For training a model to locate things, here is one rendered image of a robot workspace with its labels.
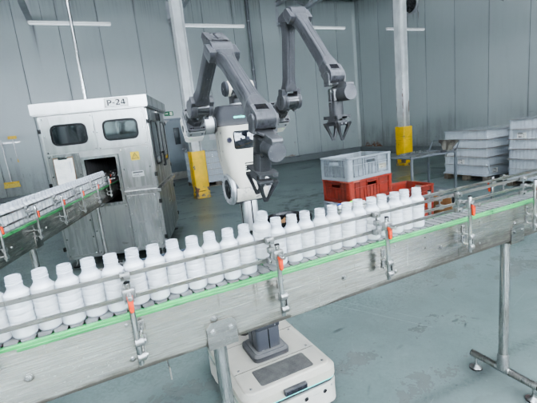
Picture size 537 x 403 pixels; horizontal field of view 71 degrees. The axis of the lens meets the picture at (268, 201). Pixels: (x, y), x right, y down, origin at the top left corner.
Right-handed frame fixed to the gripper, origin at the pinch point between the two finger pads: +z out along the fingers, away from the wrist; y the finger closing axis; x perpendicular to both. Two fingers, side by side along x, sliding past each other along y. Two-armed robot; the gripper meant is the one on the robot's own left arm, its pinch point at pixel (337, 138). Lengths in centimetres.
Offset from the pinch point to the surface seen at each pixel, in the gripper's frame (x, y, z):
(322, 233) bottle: 22.6, -18.8, 31.5
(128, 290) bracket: 89, -27, 31
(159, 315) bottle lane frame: 82, -22, 43
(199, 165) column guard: -129, 728, 66
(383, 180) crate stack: -170, 164, 57
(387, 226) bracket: -0.1, -27.0, 32.1
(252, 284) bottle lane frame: 52, -21, 42
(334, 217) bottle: 16.4, -17.7, 27.3
